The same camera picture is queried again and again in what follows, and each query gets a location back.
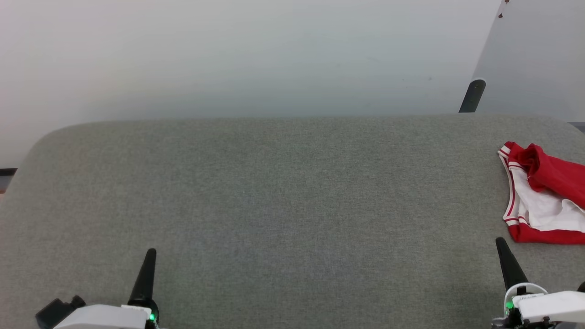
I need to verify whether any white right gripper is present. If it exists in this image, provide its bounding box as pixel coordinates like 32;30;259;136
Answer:
491;236;585;329

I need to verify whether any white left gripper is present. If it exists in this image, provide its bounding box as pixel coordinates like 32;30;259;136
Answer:
52;248;159;329

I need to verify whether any red and white basketball jersey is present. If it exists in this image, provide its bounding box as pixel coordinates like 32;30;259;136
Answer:
497;141;585;245

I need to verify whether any white door panel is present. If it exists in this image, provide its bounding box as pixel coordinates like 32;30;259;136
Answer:
471;0;585;124

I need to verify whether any white cable loop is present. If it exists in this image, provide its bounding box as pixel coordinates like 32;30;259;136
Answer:
505;282;548;298

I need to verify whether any black slanted post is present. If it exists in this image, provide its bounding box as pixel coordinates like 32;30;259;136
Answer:
458;79;487;114

